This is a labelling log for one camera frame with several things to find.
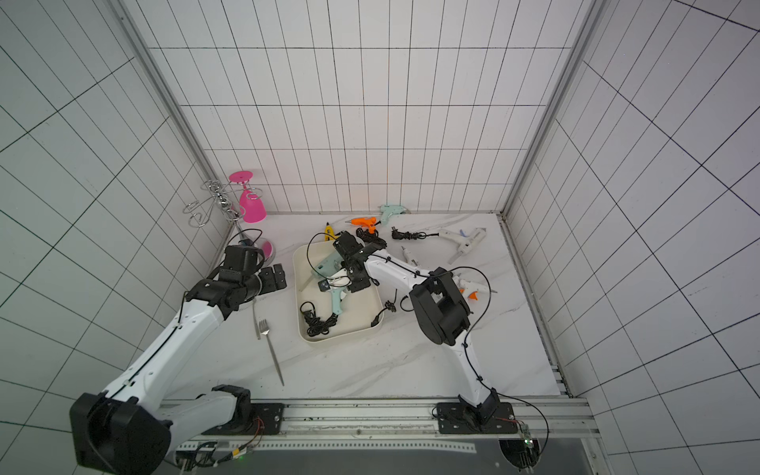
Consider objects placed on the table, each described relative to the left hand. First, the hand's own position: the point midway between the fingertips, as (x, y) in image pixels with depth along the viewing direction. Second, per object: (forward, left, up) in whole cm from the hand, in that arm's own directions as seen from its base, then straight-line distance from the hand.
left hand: (267, 283), depth 82 cm
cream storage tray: (-1, -15, -14) cm, 20 cm away
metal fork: (-8, +3, -14) cm, 17 cm away
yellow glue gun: (+30, -12, -13) cm, 35 cm away
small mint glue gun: (+44, -35, -14) cm, 58 cm away
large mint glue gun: (+2, -19, 0) cm, 19 cm away
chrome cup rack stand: (+21, +14, +12) cm, 28 cm away
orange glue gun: (+35, -27, -12) cm, 46 cm away
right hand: (+10, -19, -10) cm, 24 cm away
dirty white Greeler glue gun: (+26, -64, -12) cm, 70 cm away
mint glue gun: (-7, -12, -13) cm, 19 cm away
